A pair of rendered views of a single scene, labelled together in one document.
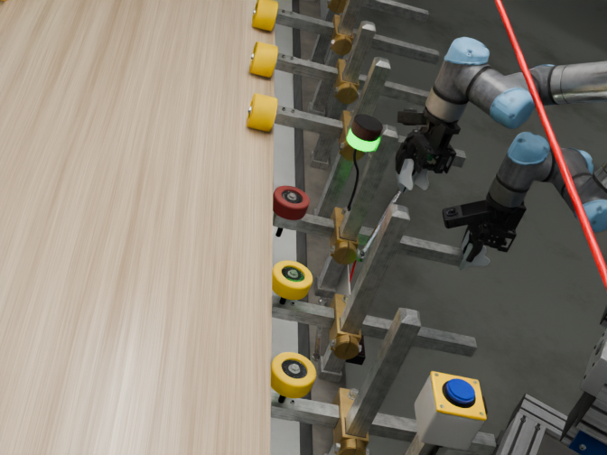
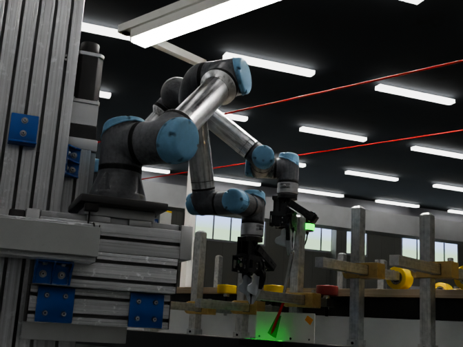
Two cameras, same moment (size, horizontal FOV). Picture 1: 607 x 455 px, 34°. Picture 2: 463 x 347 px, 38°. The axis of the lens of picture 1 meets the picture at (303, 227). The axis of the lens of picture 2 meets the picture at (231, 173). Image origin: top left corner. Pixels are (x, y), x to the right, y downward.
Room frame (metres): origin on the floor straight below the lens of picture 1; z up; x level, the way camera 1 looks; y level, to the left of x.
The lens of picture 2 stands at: (3.60, -1.65, 0.74)
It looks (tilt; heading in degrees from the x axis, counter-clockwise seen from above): 13 degrees up; 146
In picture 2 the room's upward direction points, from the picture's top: 3 degrees clockwise
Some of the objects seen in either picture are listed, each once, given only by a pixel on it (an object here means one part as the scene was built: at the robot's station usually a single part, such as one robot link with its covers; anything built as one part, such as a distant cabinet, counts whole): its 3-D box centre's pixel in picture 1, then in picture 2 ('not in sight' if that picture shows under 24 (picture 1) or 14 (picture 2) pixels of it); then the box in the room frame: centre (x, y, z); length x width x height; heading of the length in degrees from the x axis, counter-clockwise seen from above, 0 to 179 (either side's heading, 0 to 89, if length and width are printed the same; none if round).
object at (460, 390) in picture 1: (459, 393); not in sight; (0.98, -0.27, 1.22); 0.04 x 0.04 x 0.02
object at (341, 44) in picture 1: (340, 35); not in sight; (2.47, 0.09, 0.94); 0.14 x 0.06 x 0.05; 14
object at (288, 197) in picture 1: (284, 215); (326, 300); (1.73, 0.05, 0.85); 0.08 x 0.08 x 0.11
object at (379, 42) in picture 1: (351, 34); not in sight; (2.49, 0.06, 0.95); 0.50 x 0.04 x 0.04; 104
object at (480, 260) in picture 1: (476, 260); (244, 289); (1.81, -0.39, 0.86); 0.06 x 0.03 x 0.09; 104
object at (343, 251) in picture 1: (341, 236); (301, 300); (1.74, -0.09, 0.84); 0.14 x 0.06 x 0.05; 14
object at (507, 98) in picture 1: (506, 97); (260, 166); (1.71, -0.27, 1.30); 0.11 x 0.11 x 0.08; 56
